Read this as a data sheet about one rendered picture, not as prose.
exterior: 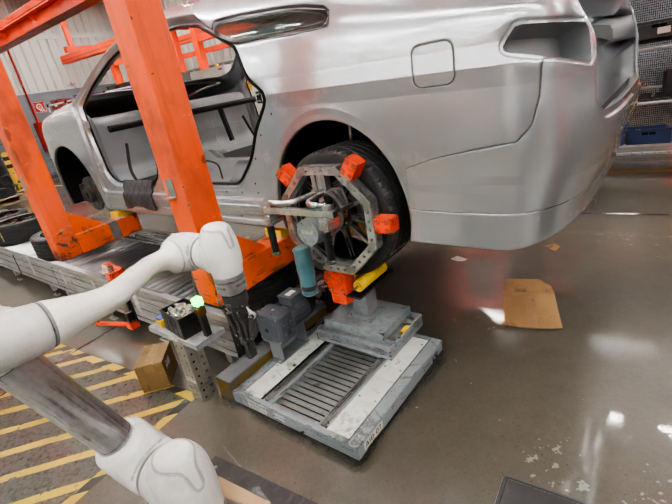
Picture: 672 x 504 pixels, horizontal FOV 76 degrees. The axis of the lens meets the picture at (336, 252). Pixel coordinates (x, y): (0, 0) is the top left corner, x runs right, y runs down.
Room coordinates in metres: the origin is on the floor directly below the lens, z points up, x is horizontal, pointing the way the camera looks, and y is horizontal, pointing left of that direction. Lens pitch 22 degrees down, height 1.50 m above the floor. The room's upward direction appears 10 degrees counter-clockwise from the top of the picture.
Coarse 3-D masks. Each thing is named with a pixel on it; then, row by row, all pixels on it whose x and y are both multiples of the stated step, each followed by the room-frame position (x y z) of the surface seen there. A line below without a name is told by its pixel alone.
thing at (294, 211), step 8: (264, 208) 1.98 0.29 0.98; (272, 208) 1.94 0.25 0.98; (280, 208) 1.91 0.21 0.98; (288, 208) 1.89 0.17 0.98; (296, 208) 1.86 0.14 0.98; (304, 208) 1.84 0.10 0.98; (312, 208) 1.82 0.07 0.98; (312, 216) 1.79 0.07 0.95; (320, 216) 1.76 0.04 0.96; (328, 216) 1.73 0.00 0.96; (336, 216) 1.73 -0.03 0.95
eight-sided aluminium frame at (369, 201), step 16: (304, 176) 2.11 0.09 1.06; (336, 176) 1.92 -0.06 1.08; (288, 192) 2.13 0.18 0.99; (352, 192) 1.87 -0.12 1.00; (368, 192) 1.87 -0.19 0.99; (368, 208) 1.82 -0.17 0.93; (288, 224) 2.17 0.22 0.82; (368, 224) 1.84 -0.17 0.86; (368, 240) 1.84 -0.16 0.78; (320, 256) 2.11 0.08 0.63; (368, 256) 1.85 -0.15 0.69; (352, 272) 1.92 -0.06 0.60
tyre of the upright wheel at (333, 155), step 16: (336, 144) 2.16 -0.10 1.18; (352, 144) 2.11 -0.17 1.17; (368, 144) 2.12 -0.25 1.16; (304, 160) 2.15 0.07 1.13; (320, 160) 2.08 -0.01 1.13; (336, 160) 2.02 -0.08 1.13; (368, 160) 1.98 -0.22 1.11; (384, 160) 2.02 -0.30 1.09; (368, 176) 1.91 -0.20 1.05; (384, 176) 1.93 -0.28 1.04; (384, 192) 1.87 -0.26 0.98; (400, 192) 1.93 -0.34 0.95; (384, 208) 1.87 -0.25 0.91; (400, 208) 1.90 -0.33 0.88; (400, 224) 1.89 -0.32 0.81; (384, 240) 1.89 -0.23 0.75; (400, 240) 1.92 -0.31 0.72; (384, 256) 1.90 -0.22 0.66; (368, 272) 1.98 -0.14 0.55
